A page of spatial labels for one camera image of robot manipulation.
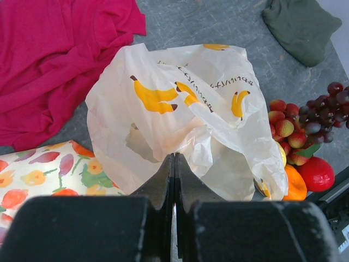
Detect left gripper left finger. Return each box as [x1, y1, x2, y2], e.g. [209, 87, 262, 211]
[1, 155, 175, 261]

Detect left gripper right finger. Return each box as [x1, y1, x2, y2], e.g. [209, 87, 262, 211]
[174, 154, 340, 261]

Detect fake orange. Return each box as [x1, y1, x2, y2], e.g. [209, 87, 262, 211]
[282, 164, 308, 201]

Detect yellow fake lemon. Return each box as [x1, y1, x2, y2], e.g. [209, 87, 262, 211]
[276, 141, 287, 167]

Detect red fake pepper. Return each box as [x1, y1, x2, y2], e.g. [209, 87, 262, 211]
[296, 157, 335, 192]

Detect translucent plastic bag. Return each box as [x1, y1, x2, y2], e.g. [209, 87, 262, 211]
[86, 44, 288, 201]

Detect red fake cherry bunch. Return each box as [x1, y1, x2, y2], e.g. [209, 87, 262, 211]
[268, 99, 315, 166]

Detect dark fake grapes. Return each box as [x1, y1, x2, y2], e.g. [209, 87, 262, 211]
[298, 82, 348, 144]

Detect floral orange cloth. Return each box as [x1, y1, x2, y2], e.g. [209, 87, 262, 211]
[1, 140, 124, 240]

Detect red cloth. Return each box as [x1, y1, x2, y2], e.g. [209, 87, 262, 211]
[1, 1, 146, 151]

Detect olive green cloth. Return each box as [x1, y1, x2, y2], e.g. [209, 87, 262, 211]
[261, 1, 342, 68]

